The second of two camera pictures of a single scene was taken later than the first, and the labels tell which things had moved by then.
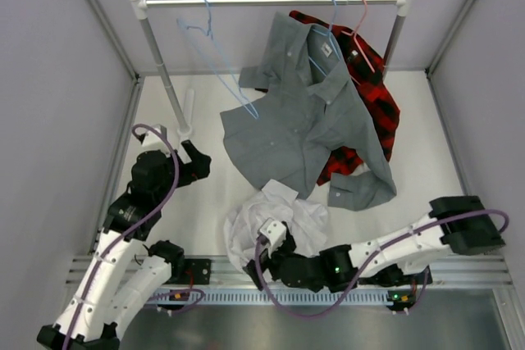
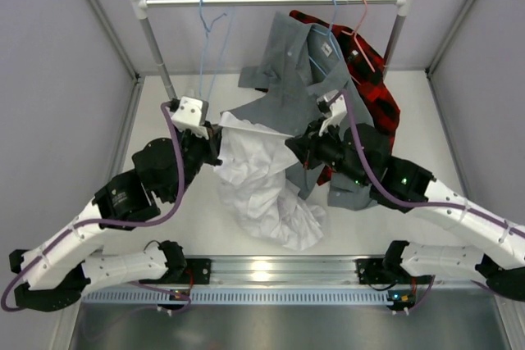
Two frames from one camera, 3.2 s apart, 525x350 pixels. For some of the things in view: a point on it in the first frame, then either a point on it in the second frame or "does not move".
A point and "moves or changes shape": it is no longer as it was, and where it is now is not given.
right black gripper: [271, 260] -> [307, 147]
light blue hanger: [207, 29] -> [207, 31]
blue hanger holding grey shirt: [328, 33] does not move
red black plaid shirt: [367, 74] does not move
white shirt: [307, 222] moves or changes shape
